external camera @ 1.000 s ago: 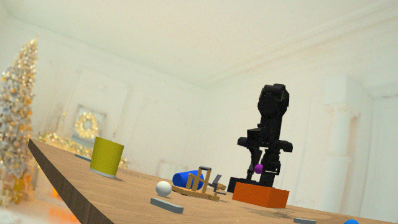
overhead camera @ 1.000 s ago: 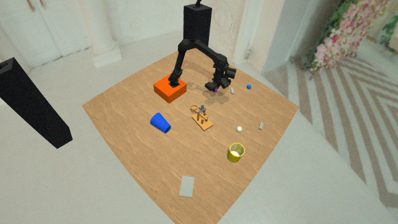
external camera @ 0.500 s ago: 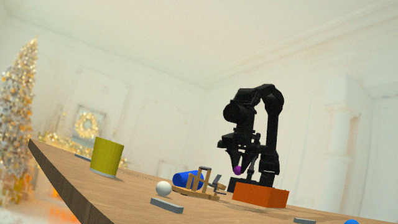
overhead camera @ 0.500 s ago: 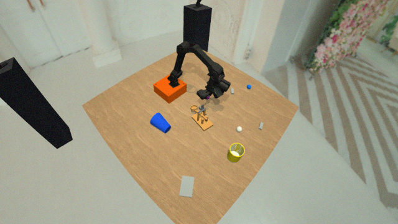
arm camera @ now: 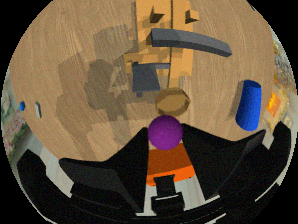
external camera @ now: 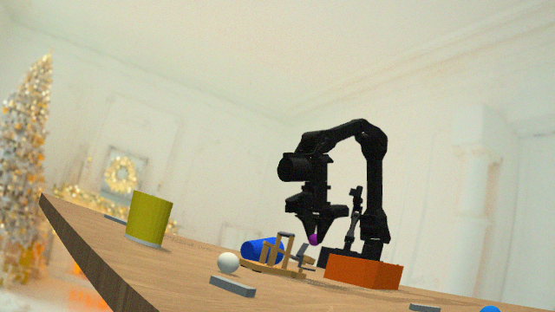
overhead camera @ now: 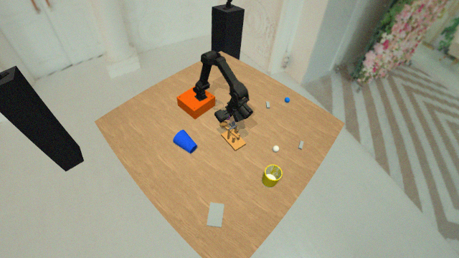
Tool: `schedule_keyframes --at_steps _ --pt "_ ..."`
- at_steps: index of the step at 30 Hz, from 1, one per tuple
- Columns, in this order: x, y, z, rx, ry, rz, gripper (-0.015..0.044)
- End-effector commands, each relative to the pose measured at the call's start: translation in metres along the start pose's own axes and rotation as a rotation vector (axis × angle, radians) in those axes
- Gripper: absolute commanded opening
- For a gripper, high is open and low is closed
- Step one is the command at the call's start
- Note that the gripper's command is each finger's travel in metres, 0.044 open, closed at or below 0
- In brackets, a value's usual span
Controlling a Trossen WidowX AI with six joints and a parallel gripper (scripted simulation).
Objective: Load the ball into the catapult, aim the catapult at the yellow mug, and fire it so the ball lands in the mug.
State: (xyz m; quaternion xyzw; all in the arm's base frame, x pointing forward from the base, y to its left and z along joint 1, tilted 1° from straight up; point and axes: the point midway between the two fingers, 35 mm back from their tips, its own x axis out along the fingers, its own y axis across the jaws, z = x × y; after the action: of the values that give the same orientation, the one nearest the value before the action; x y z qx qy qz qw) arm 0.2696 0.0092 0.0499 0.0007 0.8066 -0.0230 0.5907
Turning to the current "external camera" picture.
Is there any yellow cylinder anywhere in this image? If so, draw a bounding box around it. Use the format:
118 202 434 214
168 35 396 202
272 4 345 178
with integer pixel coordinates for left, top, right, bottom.
125 190 173 248

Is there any white ball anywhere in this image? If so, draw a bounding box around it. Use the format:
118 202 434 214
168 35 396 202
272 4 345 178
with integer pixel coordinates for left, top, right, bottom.
217 252 239 274

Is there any purple ball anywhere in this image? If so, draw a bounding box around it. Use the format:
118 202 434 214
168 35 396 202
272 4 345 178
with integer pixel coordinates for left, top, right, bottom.
309 234 319 246

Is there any blue ball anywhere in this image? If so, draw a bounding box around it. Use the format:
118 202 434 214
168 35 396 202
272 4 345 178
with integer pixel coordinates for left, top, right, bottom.
480 305 500 312

